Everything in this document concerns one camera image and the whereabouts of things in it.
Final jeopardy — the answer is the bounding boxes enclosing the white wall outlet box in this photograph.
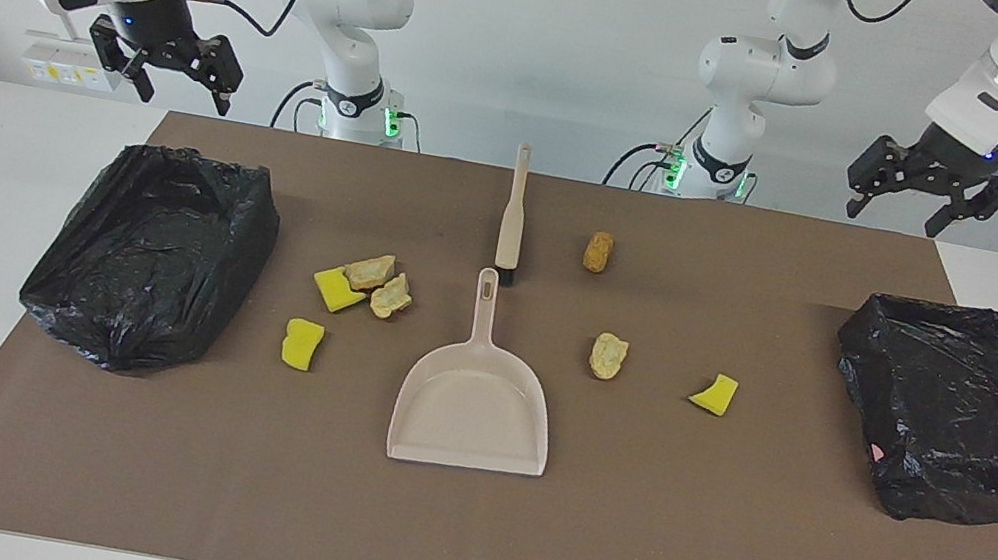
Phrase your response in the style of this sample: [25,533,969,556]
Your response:
[18,29,129,96]

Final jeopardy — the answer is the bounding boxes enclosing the small curved yellow sponge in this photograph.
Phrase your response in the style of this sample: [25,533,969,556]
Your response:
[686,369,741,420]

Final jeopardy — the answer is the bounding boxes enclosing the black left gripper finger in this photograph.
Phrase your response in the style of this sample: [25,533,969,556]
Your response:
[839,131,915,228]
[923,155,998,251]

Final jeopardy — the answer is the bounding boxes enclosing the beige foam chunk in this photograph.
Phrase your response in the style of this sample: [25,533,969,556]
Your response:
[342,248,398,296]

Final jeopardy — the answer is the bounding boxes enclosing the beige hand brush black bristles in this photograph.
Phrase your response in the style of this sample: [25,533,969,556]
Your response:
[490,142,540,287]

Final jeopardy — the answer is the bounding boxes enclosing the yellow sponge green backing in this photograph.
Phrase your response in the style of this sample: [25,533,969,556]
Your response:
[309,262,372,319]

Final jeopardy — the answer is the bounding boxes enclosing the orange-beige foam chunk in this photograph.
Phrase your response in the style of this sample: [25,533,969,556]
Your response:
[367,269,417,324]

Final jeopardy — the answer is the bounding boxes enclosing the black left base cable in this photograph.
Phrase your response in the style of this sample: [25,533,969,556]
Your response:
[603,92,716,201]

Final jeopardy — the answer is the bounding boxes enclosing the black bag-lined bin pink spot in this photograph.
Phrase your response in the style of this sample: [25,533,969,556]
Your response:
[809,284,998,537]

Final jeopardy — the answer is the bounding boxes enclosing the pale foam chunk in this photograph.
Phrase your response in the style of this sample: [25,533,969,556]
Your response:
[585,330,631,384]

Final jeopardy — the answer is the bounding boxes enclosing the beige plastic dustpan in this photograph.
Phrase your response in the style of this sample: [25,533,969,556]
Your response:
[384,255,578,484]

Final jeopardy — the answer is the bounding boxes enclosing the brown table mat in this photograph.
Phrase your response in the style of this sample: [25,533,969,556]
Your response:
[0,82,998,560]

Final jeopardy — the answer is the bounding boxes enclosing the black right base cable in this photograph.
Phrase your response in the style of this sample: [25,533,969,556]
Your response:
[269,76,330,137]

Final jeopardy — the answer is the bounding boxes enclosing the yellow sponge block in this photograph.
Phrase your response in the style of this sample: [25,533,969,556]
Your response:
[279,316,327,374]

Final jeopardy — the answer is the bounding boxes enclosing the black base cable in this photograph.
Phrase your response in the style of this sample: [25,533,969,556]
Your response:
[603,92,716,201]
[269,76,330,137]

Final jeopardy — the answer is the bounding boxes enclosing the brown bread-like lump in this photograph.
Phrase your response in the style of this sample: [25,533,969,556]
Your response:
[581,229,617,276]

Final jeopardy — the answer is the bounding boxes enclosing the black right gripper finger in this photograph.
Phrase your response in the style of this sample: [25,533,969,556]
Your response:
[80,15,166,105]
[182,30,250,119]

